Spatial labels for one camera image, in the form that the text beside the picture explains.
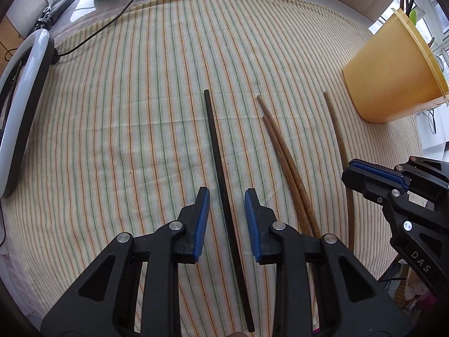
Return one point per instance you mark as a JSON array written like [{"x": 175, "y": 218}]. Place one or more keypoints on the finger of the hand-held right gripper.
[
  {"x": 368, "y": 186},
  {"x": 382, "y": 170}
]

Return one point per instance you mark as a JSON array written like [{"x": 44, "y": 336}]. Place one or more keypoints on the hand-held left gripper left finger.
[{"x": 201, "y": 224}]

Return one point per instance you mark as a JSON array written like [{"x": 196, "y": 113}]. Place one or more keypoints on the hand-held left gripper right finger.
[{"x": 252, "y": 224}]

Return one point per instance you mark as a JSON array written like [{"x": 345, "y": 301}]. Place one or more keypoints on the black chopstick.
[{"x": 219, "y": 161}]

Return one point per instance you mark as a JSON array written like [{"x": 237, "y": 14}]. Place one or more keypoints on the yellow plastic container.
[{"x": 386, "y": 66}]

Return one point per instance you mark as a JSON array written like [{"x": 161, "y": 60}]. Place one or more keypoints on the dark brown wooden chopstick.
[
  {"x": 276, "y": 149},
  {"x": 276, "y": 130}
]

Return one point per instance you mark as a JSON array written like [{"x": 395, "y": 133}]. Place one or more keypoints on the striped cloth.
[{"x": 122, "y": 130}]

